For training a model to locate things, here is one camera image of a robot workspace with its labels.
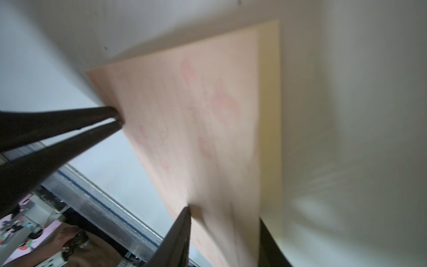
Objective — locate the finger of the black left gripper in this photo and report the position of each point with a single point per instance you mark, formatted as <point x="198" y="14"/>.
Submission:
<point x="23" y="128"/>
<point x="22" y="175"/>

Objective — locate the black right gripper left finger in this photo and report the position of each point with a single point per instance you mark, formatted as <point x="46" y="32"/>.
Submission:
<point x="174" y="250"/>

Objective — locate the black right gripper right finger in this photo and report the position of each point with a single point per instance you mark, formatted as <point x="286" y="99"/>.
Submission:
<point x="270" y="254"/>

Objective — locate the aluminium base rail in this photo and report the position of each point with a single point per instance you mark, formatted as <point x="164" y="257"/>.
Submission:
<point x="72" y="186"/>

